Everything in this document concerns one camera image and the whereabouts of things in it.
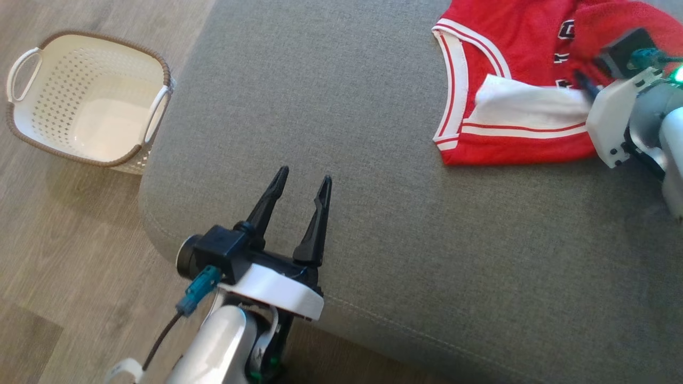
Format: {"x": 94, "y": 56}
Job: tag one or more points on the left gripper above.
{"x": 277, "y": 290}

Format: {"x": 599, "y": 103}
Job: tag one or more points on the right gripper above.
{"x": 611, "y": 117}

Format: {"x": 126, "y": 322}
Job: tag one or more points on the red and white jersey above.
{"x": 528, "y": 48}

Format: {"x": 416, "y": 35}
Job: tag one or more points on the grey fabric sofa seat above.
{"x": 347, "y": 133}

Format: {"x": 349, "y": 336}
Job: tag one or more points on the cream perforated laundry basket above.
{"x": 90, "y": 106}

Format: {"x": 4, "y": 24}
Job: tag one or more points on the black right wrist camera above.
{"x": 624, "y": 50}

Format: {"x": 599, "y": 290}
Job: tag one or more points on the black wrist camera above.
{"x": 624, "y": 50}
{"x": 219, "y": 250}

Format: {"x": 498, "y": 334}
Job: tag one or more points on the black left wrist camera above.
{"x": 219, "y": 250}

